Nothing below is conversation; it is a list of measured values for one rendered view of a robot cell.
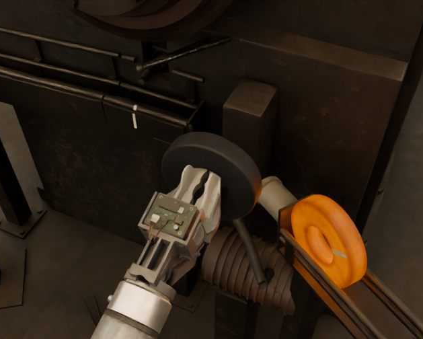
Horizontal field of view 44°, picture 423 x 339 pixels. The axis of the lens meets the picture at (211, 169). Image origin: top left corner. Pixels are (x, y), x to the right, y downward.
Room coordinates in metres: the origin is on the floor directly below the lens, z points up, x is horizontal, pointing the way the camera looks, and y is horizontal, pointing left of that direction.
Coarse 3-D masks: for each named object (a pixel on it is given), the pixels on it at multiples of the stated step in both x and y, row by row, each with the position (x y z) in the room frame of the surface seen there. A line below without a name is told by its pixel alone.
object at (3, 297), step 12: (0, 252) 0.91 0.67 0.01; (12, 252) 0.91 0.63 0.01; (24, 252) 0.91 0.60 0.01; (0, 264) 0.87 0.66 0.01; (12, 264) 0.87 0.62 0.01; (24, 264) 0.87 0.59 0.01; (0, 276) 0.82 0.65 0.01; (12, 276) 0.82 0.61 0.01; (0, 288) 0.79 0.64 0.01; (12, 288) 0.79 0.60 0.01; (0, 300) 0.75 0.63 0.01; (12, 300) 0.75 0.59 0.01
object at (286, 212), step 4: (308, 196) 0.57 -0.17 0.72; (300, 200) 0.56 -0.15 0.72; (292, 204) 0.55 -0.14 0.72; (284, 208) 0.54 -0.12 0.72; (288, 208) 0.54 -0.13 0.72; (292, 208) 0.54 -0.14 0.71; (280, 212) 0.53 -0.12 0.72; (284, 212) 0.54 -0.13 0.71; (288, 212) 0.54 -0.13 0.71; (280, 216) 0.53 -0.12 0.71; (284, 216) 0.54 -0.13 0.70; (288, 216) 0.54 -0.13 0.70; (280, 220) 0.53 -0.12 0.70; (284, 220) 0.54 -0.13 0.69; (288, 220) 0.54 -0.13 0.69; (280, 224) 0.53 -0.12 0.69; (284, 224) 0.53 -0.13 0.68; (288, 224) 0.54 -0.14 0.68; (280, 228) 0.53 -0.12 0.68; (288, 228) 0.54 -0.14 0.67; (292, 228) 0.54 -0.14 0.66; (292, 232) 0.54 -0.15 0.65; (280, 244) 0.53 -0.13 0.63; (276, 248) 0.53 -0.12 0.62
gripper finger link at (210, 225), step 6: (216, 204) 0.46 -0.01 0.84; (216, 210) 0.45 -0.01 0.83; (210, 216) 0.44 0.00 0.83; (216, 216) 0.44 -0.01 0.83; (204, 222) 0.43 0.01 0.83; (210, 222) 0.43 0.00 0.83; (216, 222) 0.43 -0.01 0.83; (204, 228) 0.42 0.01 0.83; (210, 228) 0.42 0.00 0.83; (216, 228) 0.42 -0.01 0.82; (204, 234) 0.42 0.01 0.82; (210, 234) 0.42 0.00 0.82; (204, 240) 0.41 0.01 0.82; (210, 240) 0.41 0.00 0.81
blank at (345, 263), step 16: (304, 208) 0.52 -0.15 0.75; (320, 208) 0.49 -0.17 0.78; (336, 208) 0.49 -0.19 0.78; (304, 224) 0.51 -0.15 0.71; (320, 224) 0.48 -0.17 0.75; (336, 224) 0.46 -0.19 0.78; (352, 224) 0.46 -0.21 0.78; (304, 240) 0.50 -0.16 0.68; (320, 240) 0.50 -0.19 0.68; (336, 240) 0.45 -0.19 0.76; (352, 240) 0.44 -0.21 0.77; (320, 256) 0.47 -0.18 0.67; (336, 256) 0.44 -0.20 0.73; (352, 256) 0.42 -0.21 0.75; (336, 272) 0.43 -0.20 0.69; (352, 272) 0.41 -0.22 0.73
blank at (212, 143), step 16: (176, 144) 0.53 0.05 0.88; (192, 144) 0.52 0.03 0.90; (208, 144) 0.51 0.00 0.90; (224, 144) 0.51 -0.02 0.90; (176, 160) 0.52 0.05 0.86; (192, 160) 0.51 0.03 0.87; (208, 160) 0.50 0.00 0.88; (224, 160) 0.49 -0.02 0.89; (240, 160) 0.50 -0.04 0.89; (176, 176) 0.52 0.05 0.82; (224, 176) 0.49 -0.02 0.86; (240, 176) 0.48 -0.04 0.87; (256, 176) 0.49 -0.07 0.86; (224, 192) 0.51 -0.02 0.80; (240, 192) 0.48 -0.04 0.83; (256, 192) 0.48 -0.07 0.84; (224, 208) 0.49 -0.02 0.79; (240, 208) 0.48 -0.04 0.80
